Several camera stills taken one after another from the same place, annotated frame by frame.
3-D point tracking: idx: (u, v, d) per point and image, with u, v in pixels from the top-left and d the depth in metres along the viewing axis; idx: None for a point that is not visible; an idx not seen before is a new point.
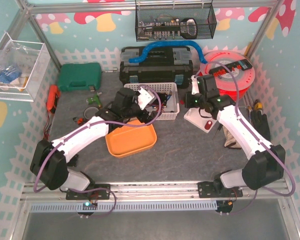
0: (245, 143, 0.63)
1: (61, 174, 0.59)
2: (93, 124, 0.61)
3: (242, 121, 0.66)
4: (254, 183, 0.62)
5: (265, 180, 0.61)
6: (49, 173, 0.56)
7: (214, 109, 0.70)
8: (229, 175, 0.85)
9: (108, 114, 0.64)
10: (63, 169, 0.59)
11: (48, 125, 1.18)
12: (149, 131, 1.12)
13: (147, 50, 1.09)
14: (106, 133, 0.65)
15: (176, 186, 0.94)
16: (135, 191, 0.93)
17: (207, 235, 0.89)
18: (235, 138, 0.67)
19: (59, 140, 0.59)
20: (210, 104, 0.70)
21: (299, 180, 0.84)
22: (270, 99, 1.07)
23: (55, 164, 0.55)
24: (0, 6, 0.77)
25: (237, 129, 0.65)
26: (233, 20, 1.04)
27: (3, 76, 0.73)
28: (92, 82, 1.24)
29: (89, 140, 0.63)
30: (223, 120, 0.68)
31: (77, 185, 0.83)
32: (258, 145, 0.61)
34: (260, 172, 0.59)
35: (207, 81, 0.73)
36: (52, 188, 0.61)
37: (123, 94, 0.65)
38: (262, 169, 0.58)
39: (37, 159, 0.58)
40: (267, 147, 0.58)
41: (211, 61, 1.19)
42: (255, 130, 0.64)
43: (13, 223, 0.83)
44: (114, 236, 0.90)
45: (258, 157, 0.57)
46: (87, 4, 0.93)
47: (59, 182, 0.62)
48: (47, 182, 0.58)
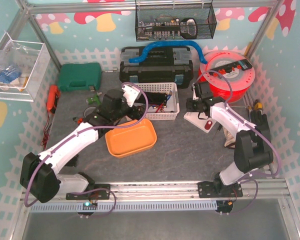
0: (233, 127, 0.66)
1: (52, 186, 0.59)
2: (81, 132, 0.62)
3: (230, 109, 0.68)
4: (244, 166, 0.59)
5: (256, 162, 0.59)
6: (38, 186, 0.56)
7: (207, 108, 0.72)
8: (224, 171, 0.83)
9: (96, 119, 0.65)
10: (53, 181, 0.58)
11: (48, 125, 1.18)
12: (148, 131, 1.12)
13: (147, 50, 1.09)
14: (96, 138, 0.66)
15: (176, 186, 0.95)
16: (135, 191, 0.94)
17: (207, 235, 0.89)
18: (225, 126, 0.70)
19: (46, 153, 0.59)
20: (204, 104, 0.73)
21: (299, 180, 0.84)
22: (270, 99, 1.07)
23: (44, 178, 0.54)
24: (0, 6, 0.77)
25: (225, 117, 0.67)
26: (233, 20, 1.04)
27: (3, 76, 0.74)
28: (92, 82, 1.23)
29: (78, 147, 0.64)
30: (213, 113, 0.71)
31: (76, 187, 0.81)
32: (244, 127, 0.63)
34: (247, 149, 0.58)
35: (202, 85, 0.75)
36: (43, 201, 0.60)
37: (111, 98, 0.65)
38: (249, 147, 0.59)
39: (25, 173, 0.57)
40: (251, 127, 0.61)
41: (210, 61, 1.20)
42: (240, 115, 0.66)
43: (13, 223, 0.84)
44: (114, 236, 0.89)
45: (242, 134, 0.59)
46: (87, 4, 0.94)
47: (50, 194, 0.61)
48: (38, 195, 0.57)
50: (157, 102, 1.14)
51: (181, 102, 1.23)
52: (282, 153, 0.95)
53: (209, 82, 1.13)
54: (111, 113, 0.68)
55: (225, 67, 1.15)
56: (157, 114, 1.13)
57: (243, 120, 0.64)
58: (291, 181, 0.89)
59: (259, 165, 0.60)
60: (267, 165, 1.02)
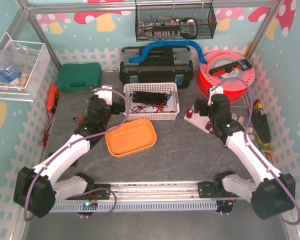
0: (254, 169, 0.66)
1: (48, 199, 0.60)
2: (73, 143, 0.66)
3: (252, 149, 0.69)
4: (263, 214, 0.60)
5: (276, 211, 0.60)
6: (35, 199, 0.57)
7: (223, 134, 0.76)
8: (233, 182, 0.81)
9: (86, 130, 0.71)
10: (49, 193, 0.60)
11: (48, 125, 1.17)
12: (148, 131, 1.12)
13: (147, 50, 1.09)
14: (88, 148, 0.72)
15: (176, 186, 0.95)
16: (135, 191, 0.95)
17: (207, 236, 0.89)
18: (245, 162, 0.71)
19: (41, 166, 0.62)
20: (220, 129, 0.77)
21: (299, 180, 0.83)
22: (270, 99, 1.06)
23: (40, 190, 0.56)
24: (0, 6, 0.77)
25: (247, 156, 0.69)
26: (233, 20, 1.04)
27: (3, 76, 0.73)
28: (92, 82, 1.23)
29: (71, 158, 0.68)
30: (230, 142, 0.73)
31: (74, 191, 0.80)
32: (267, 173, 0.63)
34: (270, 201, 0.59)
35: (222, 106, 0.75)
36: (40, 215, 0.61)
37: (93, 109, 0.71)
38: (271, 199, 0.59)
39: (19, 188, 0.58)
40: (275, 176, 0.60)
41: (210, 61, 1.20)
42: (264, 157, 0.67)
43: (13, 224, 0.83)
44: (114, 236, 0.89)
45: (266, 184, 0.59)
46: (87, 4, 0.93)
47: (47, 208, 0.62)
48: (34, 210, 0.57)
50: (157, 102, 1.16)
51: (181, 102, 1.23)
52: (282, 153, 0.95)
53: (209, 82, 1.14)
54: (99, 121, 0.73)
55: (225, 67, 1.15)
56: (157, 114, 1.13)
57: (267, 166, 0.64)
58: None
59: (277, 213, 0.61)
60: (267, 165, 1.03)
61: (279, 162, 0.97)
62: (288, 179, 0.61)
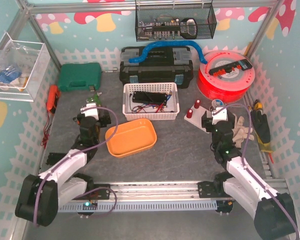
0: (253, 190, 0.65)
1: (53, 205, 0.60)
2: (73, 154, 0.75)
3: (248, 169, 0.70)
4: (264, 235, 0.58)
5: (277, 232, 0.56)
6: (43, 205, 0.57)
7: (223, 160, 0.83)
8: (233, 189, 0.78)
9: (82, 146, 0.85)
10: (55, 198, 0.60)
11: (48, 125, 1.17)
12: (148, 131, 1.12)
13: (147, 50, 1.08)
14: (84, 163, 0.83)
15: (176, 186, 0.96)
16: (135, 191, 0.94)
17: (207, 236, 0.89)
18: (244, 185, 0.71)
19: (46, 173, 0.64)
20: (220, 156, 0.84)
21: (299, 180, 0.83)
22: (270, 99, 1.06)
23: (48, 193, 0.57)
24: (0, 7, 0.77)
25: (244, 177, 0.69)
26: (233, 20, 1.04)
27: (3, 76, 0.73)
28: (92, 82, 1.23)
29: (70, 169, 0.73)
30: (230, 167, 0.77)
31: (75, 192, 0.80)
32: (265, 192, 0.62)
34: (270, 220, 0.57)
35: (226, 135, 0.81)
36: (45, 224, 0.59)
37: (86, 127, 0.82)
38: (270, 218, 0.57)
39: (24, 197, 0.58)
40: (272, 195, 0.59)
41: (210, 61, 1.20)
42: (261, 178, 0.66)
43: (13, 223, 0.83)
44: (114, 236, 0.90)
45: (263, 203, 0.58)
46: (87, 4, 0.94)
47: (52, 216, 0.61)
48: (41, 216, 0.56)
50: (157, 102, 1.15)
51: (181, 102, 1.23)
52: (282, 153, 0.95)
53: (209, 82, 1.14)
54: (93, 135, 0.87)
55: (225, 67, 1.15)
56: (157, 114, 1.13)
57: (265, 185, 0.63)
58: (291, 181, 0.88)
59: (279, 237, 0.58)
60: (267, 165, 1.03)
61: (279, 162, 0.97)
62: (285, 198, 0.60)
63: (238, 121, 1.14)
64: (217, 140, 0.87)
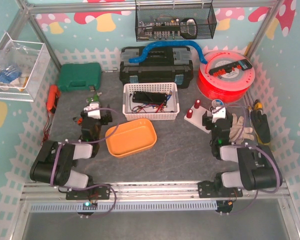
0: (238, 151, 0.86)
1: (68, 165, 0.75)
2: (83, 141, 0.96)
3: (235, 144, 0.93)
4: (249, 184, 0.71)
5: (260, 179, 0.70)
6: (62, 158, 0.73)
7: (217, 153, 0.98)
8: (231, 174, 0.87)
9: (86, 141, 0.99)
10: (70, 159, 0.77)
11: (48, 125, 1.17)
12: (149, 131, 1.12)
13: (147, 50, 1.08)
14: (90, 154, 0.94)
15: (176, 186, 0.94)
16: (135, 191, 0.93)
17: (207, 235, 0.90)
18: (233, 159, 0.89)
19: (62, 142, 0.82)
20: (216, 150, 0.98)
21: (299, 180, 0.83)
22: (270, 99, 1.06)
23: (68, 149, 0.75)
24: (0, 7, 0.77)
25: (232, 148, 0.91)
26: (233, 20, 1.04)
27: (3, 76, 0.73)
28: (92, 82, 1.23)
29: (81, 150, 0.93)
30: (223, 150, 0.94)
31: (79, 181, 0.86)
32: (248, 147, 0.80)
34: (249, 165, 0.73)
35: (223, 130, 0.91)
36: (59, 181, 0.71)
37: (87, 128, 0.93)
38: (251, 164, 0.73)
39: (43, 156, 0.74)
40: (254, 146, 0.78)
41: (210, 61, 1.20)
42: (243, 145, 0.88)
43: (13, 223, 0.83)
44: (114, 236, 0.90)
45: (244, 151, 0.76)
46: (87, 4, 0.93)
47: (65, 176, 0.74)
48: (60, 168, 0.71)
50: (157, 102, 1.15)
51: (181, 102, 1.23)
52: (282, 153, 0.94)
53: (209, 82, 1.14)
54: (94, 134, 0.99)
55: (225, 67, 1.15)
56: (157, 114, 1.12)
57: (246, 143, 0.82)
58: (291, 181, 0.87)
59: (264, 186, 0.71)
60: None
61: (279, 161, 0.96)
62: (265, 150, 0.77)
63: (237, 121, 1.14)
64: (215, 135, 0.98)
